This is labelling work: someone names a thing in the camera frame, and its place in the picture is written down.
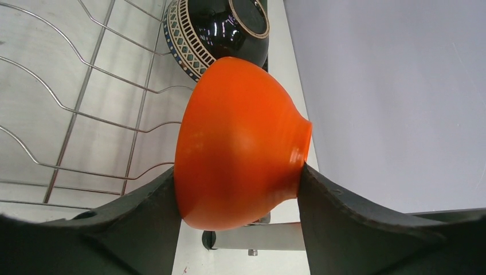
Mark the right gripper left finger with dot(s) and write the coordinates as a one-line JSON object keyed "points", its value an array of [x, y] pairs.
{"points": [[134, 234]]}

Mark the brown patterned small bowl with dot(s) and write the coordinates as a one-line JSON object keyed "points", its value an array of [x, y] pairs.
{"points": [[198, 33]]}

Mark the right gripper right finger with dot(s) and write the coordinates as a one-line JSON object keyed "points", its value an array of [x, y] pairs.
{"points": [[345, 233]]}

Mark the stainless steel dish rack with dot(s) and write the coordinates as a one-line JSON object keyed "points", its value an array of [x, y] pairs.
{"points": [[75, 79]]}

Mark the orange plastic bowl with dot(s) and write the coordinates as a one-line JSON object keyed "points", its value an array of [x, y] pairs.
{"points": [[241, 147]]}

